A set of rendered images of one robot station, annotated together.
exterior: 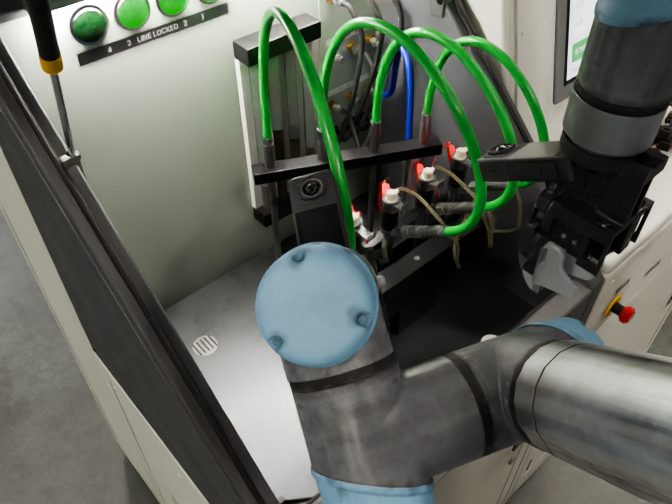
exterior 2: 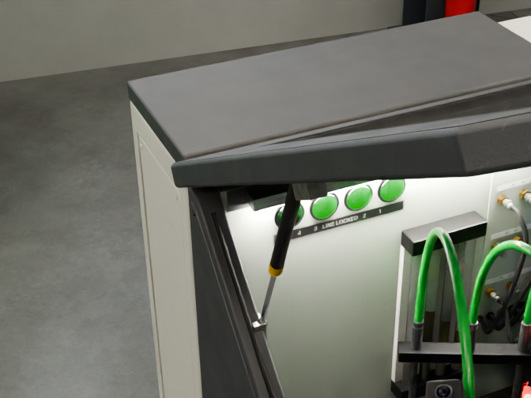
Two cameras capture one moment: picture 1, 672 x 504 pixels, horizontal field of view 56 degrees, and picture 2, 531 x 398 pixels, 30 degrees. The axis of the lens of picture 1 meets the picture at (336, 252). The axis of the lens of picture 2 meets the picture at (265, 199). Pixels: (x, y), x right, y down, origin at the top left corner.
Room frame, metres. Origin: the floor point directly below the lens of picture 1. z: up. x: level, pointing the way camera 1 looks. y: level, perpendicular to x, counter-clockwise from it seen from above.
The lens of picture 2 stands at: (-0.45, -0.05, 2.22)
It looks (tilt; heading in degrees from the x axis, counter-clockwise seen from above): 33 degrees down; 18
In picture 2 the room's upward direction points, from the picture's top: 1 degrees counter-clockwise
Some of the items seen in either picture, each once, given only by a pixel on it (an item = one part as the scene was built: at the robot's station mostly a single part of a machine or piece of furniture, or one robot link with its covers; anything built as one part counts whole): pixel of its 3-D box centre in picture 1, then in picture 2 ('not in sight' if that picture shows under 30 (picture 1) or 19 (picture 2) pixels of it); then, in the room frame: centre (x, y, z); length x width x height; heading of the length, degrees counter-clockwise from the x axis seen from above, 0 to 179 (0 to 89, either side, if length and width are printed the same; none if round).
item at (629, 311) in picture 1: (621, 311); not in sight; (0.78, -0.55, 0.80); 0.05 x 0.04 x 0.05; 132
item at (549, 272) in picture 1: (551, 277); not in sight; (0.45, -0.22, 1.26); 0.06 x 0.03 x 0.09; 42
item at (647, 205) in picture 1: (593, 193); not in sight; (0.45, -0.24, 1.37); 0.09 x 0.08 x 0.12; 42
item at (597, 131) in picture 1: (614, 114); not in sight; (0.46, -0.23, 1.45); 0.08 x 0.08 x 0.05
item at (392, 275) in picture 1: (400, 277); not in sight; (0.77, -0.11, 0.91); 0.34 x 0.10 x 0.15; 132
